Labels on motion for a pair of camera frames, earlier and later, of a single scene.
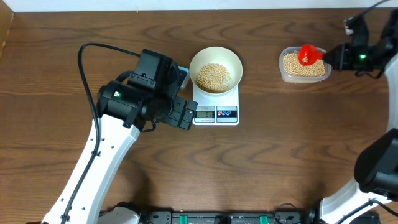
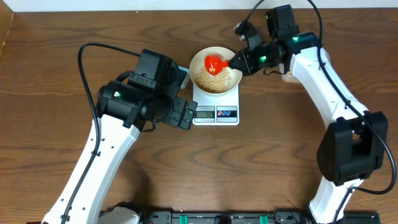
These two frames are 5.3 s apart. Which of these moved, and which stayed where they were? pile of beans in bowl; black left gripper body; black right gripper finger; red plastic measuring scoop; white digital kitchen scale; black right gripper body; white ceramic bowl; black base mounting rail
Moved: black right gripper finger; black right gripper body; red plastic measuring scoop
Stayed: black left gripper body; pile of beans in bowl; white ceramic bowl; white digital kitchen scale; black base mounting rail
